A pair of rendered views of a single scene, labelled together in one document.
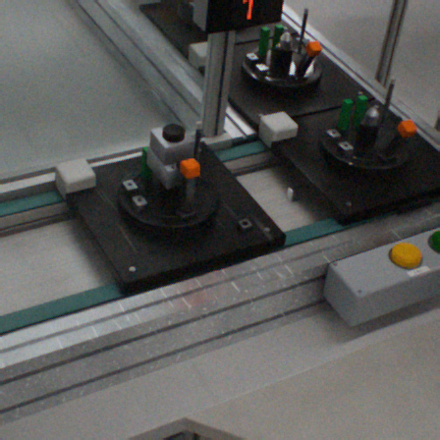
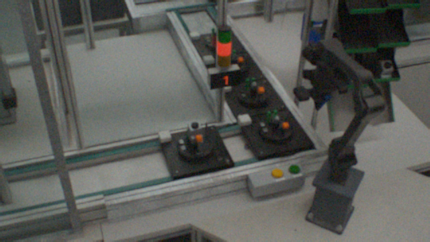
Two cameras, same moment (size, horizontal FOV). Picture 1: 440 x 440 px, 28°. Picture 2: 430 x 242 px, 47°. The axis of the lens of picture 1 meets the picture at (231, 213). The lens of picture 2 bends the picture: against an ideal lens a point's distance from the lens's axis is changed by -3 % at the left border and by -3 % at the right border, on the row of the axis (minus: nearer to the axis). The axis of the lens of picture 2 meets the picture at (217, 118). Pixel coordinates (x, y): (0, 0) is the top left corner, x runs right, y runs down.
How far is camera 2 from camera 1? 80 cm
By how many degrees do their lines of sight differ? 12
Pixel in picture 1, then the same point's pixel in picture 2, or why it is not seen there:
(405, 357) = (274, 210)
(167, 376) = (187, 209)
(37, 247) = (150, 160)
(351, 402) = (249, 224)
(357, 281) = (255, 181)
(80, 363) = (155, 202)
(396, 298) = (271, 188)
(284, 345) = (231, 202)
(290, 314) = (234, 191)
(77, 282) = (160, 174)
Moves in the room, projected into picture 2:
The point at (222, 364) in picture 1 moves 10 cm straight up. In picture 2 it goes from (207, 207) to (207, 188)
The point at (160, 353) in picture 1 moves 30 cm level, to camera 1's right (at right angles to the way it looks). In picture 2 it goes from (185, 201) to (264, 218)
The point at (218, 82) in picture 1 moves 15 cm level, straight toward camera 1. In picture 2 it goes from (220, 103) to (210, 126)
